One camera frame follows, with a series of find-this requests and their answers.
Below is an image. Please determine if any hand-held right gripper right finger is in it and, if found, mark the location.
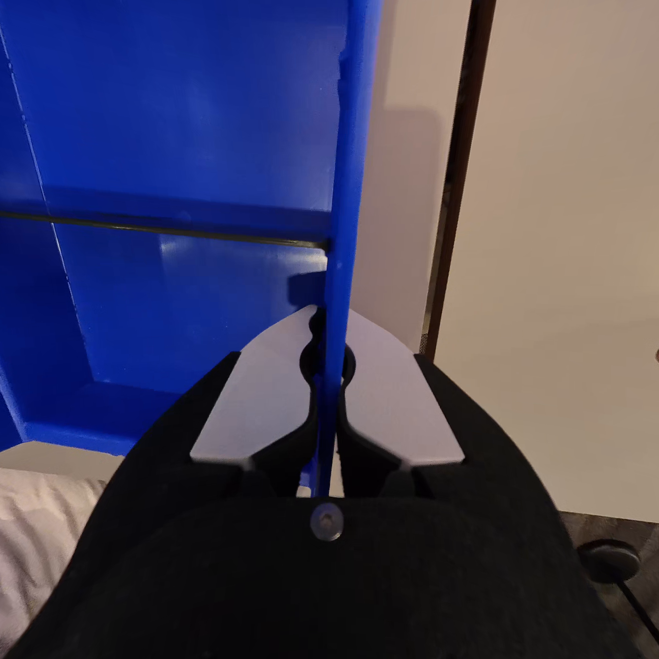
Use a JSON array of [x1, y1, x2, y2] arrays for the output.
[[337, 309, 465, 472]]

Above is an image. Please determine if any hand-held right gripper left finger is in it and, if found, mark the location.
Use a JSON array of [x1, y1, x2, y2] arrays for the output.
[[188, 304, 320, 473]]

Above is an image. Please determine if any blue plastic bin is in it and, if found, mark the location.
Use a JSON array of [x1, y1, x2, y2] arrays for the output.
[[0, 0, 384, 499]]

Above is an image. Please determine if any black bin divider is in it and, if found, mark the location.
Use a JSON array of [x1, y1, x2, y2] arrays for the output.
[[0, 211, 330, 250]]

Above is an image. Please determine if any person's white shirt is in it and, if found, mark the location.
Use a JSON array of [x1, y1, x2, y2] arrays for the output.
[[0, 466, 106, 634]]

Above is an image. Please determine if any black round floor disc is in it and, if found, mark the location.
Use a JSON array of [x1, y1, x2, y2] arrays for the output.
[[577, 540, 659, 636]]

